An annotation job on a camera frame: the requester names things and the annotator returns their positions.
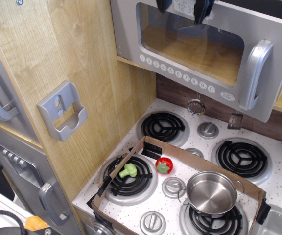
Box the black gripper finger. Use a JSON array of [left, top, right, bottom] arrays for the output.
[[193, 0, 215, 25], [156, 0, 172, 13]]

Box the silver toy microwave door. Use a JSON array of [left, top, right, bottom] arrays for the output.
[[111, 0, 282, 122]]

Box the hanging metal strainer spoon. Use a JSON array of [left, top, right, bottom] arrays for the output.
[[187, 93, 206, 116]]

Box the hanging metal spatula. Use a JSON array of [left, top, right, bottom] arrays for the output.
[[227, 112, 243, 130]]

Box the back left black burner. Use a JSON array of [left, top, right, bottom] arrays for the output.
[[137, 111, 190, 147]]

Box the black burner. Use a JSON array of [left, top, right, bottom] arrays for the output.
[[137, 111, 190, 147], [179, 199, 249, 235], [105, 154, 158, 206], [210, 138, 273, 185]]

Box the back silver stove knob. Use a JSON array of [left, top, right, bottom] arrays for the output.
[[197, 122, 219, 139]]

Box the silver stove knob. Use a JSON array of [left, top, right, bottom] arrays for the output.
[[140, 211, 166, 235], [197, 122, 219, 139], [162, 177, 186, 199]]

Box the middle small silver knob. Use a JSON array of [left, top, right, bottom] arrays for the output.
[[186, 148, 204, 159]]

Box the back right black burner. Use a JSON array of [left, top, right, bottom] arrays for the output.
[[210, 138, 273, 185]]

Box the red toy strawberry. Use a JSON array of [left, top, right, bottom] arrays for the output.
[[155, 157, 173, 174]]

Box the green toy broccoli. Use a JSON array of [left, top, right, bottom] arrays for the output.
[[119, 163, 137, 178]]

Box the centre silver stove knob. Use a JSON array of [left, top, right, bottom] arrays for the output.
[[162, 177, 186, 199]]

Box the stainless steel pot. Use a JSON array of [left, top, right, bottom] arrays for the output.
[[180, 171, 245, 218]]

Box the front left black burner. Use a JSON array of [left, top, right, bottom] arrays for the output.
[[105, 154, 158, 206]]

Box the grey ice dispenser panel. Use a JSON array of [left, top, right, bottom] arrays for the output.
[[0, 144, 44, 188]]

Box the front right black burner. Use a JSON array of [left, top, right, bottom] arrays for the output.
[[179, 199, 249, 235]]

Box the front silver stove knob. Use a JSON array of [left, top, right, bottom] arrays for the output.
[[140, 211, 166, 235]]

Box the silver toy sink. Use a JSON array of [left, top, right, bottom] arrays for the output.
[[250, 205, 282, 235]]

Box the silver oven knob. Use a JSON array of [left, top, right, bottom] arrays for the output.
[[94, 222, 114, 235]]

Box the orange chip piece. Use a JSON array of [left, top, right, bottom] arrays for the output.
[[24, 216, 48, 231]]

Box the grey wall phone holder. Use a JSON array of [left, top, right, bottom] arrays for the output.
[[37, 80, 88, 142]]

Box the brown cardboard frame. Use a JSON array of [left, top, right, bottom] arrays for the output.
[[87, 136, 271, 235]]

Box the lower grey fridge handle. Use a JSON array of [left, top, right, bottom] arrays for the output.
[[38, 182, 68, 226]]

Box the black braided cable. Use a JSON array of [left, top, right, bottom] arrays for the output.
[[0, 209, 27, 235]]

